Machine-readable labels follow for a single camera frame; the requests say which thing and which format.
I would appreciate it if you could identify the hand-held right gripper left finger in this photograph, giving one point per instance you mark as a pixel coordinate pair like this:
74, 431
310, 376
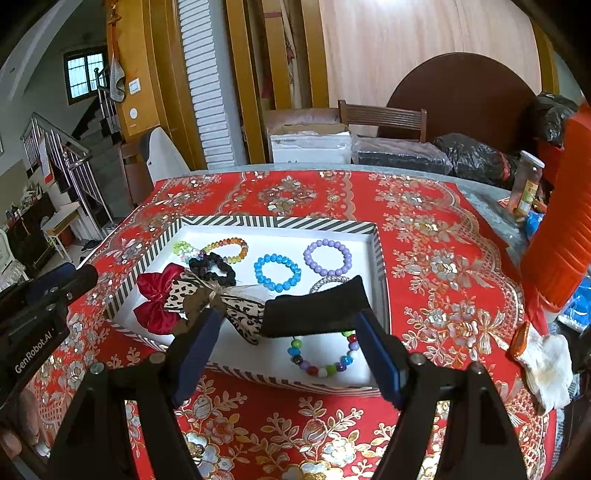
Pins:
198, 355

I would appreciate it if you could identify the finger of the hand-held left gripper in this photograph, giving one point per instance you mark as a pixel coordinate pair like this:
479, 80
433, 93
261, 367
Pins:
74, 284

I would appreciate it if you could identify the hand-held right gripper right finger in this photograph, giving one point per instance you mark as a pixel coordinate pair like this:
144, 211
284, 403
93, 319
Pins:
376, 360

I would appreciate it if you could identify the black velvet pouch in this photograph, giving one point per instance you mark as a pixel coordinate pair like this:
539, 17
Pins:
314, 314

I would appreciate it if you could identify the black scrunchie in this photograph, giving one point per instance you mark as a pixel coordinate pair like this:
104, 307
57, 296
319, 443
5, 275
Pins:
221, 277

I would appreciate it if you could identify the striped cardboard box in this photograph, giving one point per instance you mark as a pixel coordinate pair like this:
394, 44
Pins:
286, 240

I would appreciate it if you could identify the person's left hand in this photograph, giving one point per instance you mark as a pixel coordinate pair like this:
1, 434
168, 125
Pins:
21, 415

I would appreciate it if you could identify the brown fabric bow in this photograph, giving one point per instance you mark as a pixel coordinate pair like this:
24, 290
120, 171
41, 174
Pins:
196, 308

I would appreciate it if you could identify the leopard print bow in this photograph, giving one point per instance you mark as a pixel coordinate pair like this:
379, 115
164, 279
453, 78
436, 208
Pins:
244, 323

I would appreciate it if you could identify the small white desk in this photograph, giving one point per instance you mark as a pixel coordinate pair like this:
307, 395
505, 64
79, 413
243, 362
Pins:
60, 219

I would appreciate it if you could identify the red scrunchie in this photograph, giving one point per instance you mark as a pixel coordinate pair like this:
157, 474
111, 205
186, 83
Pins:
154, 300

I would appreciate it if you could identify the red floral tablecloth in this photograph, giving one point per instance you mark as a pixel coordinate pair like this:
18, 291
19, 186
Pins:
438, 286

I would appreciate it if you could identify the metal stair railing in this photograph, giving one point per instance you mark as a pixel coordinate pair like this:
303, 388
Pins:
69, 157

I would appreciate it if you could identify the white rounded plastic panel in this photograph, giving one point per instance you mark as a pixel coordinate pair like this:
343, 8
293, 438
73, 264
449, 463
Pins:
166, 157

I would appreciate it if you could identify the white work glove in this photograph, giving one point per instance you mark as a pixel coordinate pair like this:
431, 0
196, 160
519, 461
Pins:
549, 369

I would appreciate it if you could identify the black flat wrapped package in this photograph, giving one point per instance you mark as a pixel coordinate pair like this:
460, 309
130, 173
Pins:
401, 157

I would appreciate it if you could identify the hanging grey cloth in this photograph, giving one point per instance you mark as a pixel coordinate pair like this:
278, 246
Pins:
117, 81

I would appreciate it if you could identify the window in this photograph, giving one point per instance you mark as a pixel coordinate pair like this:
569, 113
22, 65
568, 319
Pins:
85, 76

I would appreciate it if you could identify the white foam box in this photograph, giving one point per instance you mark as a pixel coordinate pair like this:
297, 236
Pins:
309, 147

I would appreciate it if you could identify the black plastic bag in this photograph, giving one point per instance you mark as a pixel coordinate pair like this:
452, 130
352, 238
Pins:
475, 159
551, 117

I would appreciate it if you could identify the orange plastic jug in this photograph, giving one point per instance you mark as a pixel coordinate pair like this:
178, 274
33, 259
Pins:
563, 230

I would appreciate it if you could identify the glass jar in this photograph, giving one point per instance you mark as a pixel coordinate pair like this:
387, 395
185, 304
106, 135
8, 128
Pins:
526, 184

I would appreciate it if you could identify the white ribbed pillar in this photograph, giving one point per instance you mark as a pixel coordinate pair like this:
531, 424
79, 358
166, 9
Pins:
207, 83

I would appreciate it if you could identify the wooden chair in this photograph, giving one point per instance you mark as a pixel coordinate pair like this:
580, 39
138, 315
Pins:
383, 117

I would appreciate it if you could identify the round brown tabletop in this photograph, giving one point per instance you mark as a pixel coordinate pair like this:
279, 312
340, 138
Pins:
461, 87

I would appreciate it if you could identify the white wall switch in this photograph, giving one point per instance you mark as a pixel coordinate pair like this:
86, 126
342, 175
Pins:
134, 86

